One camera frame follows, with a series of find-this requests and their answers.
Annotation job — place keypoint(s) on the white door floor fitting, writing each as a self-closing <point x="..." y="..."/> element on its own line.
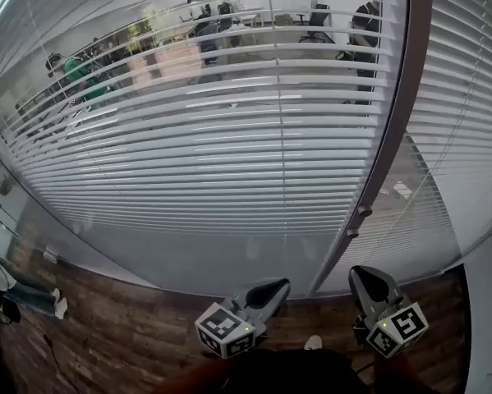
<point x="50" y="256"/>

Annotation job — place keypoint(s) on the wooden planter with plants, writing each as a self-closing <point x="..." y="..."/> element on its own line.
<point x="167" y="68"/>

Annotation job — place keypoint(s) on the grey metal window post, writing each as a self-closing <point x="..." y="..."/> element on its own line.
<point x="407" y="88"/>

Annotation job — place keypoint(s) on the black office chair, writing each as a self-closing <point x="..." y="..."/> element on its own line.
<point x="315" y="21"/>

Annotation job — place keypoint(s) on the person's black clothing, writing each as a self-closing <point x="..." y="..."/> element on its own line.
<point x="299" y="374"/>

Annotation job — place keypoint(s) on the person's left forearm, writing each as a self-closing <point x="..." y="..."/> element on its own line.
<point x="192" y="378"/>

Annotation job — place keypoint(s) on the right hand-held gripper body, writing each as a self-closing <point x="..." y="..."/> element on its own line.
<point x="397" y="331"/>

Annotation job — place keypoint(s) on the person's right white shoe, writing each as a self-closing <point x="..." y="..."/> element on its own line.
<point x="313" y="342"/>

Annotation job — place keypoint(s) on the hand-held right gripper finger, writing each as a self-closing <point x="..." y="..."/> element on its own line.
<point x="391" y="291"/>
<point x="364" y="306"/>

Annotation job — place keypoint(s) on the person's right forearm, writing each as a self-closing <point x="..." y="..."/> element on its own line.
<point x="397" y="378"/>

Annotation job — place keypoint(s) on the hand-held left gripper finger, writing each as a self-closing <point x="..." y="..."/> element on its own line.
<point x="274" y="308"/>
<point x="247" y="296"/>

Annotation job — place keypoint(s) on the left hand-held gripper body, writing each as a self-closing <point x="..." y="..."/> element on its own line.
<point x="225" y="331"/>

